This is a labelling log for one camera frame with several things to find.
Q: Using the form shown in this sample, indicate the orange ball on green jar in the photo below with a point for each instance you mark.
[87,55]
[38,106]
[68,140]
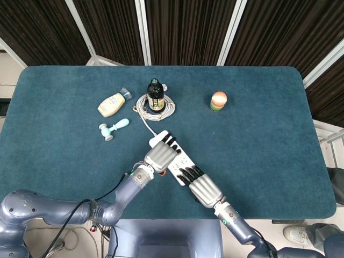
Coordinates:
[219,99]

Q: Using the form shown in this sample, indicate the black box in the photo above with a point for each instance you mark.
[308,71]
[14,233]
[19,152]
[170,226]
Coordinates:
[3,107]

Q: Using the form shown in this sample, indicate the dark slatted wall panel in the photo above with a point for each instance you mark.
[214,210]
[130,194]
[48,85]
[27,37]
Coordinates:
[113,27]
[40,27]
[328,91]
[185,29]
[282,32]

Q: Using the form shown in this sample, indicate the light blue toy hammer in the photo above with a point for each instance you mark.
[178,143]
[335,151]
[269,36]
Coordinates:
[106,130]

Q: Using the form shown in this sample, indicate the white power strip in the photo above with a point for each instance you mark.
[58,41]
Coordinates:
[182,162]

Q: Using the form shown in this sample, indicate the chrome metal leg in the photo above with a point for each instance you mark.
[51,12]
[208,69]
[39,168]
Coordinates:
[55,246]

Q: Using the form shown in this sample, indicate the cream squeeze sauce bottle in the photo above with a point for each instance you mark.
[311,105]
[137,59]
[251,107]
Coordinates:
[110,104]

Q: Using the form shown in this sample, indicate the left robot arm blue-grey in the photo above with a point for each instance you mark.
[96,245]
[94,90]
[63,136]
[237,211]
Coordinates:
[27,207]

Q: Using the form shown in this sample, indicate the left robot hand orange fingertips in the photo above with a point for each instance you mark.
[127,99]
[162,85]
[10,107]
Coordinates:
[161,157]

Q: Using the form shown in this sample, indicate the white frame post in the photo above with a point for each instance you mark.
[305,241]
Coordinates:
[80,29]
[13,52]
[231,32]
[142,32]
[322,63]

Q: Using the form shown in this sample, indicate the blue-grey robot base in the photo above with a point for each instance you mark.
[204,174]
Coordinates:
[166,236]

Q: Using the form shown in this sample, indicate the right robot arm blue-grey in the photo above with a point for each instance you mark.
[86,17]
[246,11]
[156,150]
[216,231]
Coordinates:
[242,228]

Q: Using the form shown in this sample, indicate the white sneaker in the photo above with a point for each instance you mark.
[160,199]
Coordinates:
[293,233]

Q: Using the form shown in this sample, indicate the white metal rack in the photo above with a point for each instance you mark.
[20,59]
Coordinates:
[329,131]

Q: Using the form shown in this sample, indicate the grey trouser leg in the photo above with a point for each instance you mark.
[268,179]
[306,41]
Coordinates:
[322,231]

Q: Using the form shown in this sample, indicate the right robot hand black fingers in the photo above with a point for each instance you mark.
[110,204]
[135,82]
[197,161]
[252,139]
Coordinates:
[205,190]

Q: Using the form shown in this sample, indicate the red button device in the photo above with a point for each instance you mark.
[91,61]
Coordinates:
[93,228]

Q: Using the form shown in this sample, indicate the dark tea bottle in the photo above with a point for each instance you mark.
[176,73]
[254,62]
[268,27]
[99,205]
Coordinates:
[155,94]

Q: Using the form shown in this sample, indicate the black flat bar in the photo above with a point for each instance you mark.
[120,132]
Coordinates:
[287,221]

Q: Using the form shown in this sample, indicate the grey clothed person limb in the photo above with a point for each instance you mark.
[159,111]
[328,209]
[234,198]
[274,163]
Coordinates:
[337,185]

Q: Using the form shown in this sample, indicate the teal table cloth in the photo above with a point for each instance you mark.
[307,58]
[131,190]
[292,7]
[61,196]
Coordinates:
[255,150]

